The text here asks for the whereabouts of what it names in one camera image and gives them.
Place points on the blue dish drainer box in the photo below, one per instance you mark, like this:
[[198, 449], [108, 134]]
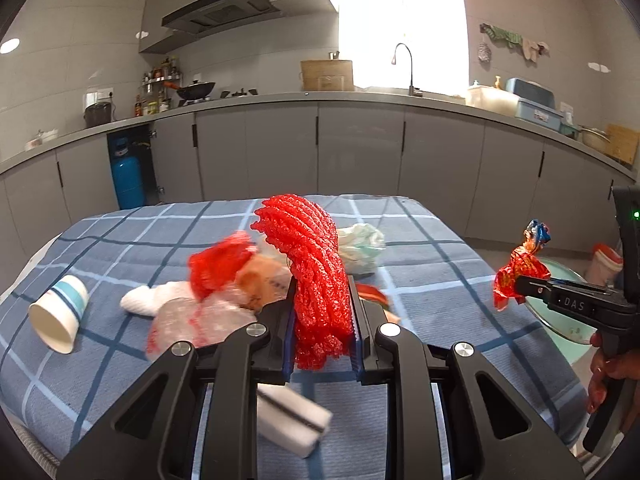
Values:
[[537, 105]]

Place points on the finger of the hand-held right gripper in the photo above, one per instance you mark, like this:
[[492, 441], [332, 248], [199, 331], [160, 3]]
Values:
[[532, 289]]

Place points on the dark cooking pot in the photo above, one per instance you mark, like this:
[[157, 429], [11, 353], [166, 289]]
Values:
[[98, 115]]

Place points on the red blue candy wrapper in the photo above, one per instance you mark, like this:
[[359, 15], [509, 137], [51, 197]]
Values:
[[520, 270]]

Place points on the white foam block black stripe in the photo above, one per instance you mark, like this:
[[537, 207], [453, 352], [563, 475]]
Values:
[[295, 420]]

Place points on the beige hanging cloth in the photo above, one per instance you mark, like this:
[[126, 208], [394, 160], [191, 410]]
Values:
[[535, 50]]

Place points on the group of seasoning bottles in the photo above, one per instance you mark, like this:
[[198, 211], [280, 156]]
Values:
[[160, 72]]

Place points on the metal basin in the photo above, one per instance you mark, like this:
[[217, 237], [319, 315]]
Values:
[[595, 139]]

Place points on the wooden cutting board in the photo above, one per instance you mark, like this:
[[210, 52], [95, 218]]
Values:
[[622, 144]]

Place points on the yellow soap bottle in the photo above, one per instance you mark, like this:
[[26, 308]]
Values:
[[497, 83]]

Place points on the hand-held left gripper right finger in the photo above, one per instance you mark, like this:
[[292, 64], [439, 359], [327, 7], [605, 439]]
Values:
[[356, 332]]

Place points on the dark blue gas cylinder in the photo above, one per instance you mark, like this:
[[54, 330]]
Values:
[[125, 180]]

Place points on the bright kitchen window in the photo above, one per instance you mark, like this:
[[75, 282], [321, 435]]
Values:
[[400, 10]]

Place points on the gas stove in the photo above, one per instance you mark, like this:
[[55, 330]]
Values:
[[240, 93]]

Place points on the clear bubble wrap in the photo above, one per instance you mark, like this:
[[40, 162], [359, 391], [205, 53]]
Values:
[[200, 322]]

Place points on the small green container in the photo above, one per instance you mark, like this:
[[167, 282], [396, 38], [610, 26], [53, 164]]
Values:
[[570, 131]]

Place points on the white paper towel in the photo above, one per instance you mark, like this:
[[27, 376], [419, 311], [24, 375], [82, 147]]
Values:
[[145, 300]]

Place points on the red plastic bag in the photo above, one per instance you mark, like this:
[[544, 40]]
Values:
[[220, 265]]

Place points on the grey kitchen counter cabinets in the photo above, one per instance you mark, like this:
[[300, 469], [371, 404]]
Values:
[[350, 150]]

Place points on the tan printed packet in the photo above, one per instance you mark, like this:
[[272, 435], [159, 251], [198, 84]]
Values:
[[262, 280]]

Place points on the steel range hood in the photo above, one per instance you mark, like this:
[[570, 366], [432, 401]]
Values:
[[225, 10]]

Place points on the green hanging cloth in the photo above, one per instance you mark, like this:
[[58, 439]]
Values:
[[502, 35]]

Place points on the black wok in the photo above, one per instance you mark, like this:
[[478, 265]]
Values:
[[197, 90]]

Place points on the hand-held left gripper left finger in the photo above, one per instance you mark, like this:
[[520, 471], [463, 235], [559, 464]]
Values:
[[289, 330]]

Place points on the red lid plastic bucket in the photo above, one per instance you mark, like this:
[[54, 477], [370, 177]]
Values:
[[600, 265]]

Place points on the white plastic container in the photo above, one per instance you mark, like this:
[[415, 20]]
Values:
[[492, 100]]

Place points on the gooseneck kitchen faucet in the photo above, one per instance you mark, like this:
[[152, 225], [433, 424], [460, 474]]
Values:
[[412, 72]]

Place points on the green enamel basin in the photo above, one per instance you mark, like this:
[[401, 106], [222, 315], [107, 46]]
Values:
[[570, 336]]

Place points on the red foam fruit net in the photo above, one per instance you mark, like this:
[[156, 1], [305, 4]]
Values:
[[315, 260]]

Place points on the person's right hand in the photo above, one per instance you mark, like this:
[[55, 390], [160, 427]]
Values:
[[596, 375]]

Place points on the hanging sponge scrubber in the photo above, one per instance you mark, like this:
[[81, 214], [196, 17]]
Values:
[[483, 52]]

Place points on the white wall socket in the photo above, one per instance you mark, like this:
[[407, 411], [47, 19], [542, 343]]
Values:
[[99, 96]]

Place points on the green white crumpled packet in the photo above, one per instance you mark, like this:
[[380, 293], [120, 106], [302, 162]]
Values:
[[362, 245]]

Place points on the blue plaid blanket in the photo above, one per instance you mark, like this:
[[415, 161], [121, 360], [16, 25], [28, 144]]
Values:
[[125, 240]]

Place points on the striped paper cup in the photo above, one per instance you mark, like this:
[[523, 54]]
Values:
[[60, 310]]

